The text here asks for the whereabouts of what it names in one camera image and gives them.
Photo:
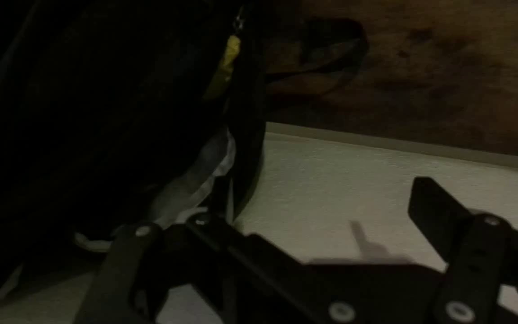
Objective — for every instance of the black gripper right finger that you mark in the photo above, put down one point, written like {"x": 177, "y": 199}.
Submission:
{"x": 476, "y": 271}

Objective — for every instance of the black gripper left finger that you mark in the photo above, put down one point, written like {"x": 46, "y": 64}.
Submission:
{"x": 128, "y": 271}

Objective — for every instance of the yellow fabric pouch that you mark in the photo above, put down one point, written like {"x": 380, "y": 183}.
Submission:
{"x": 231, "y": 55}

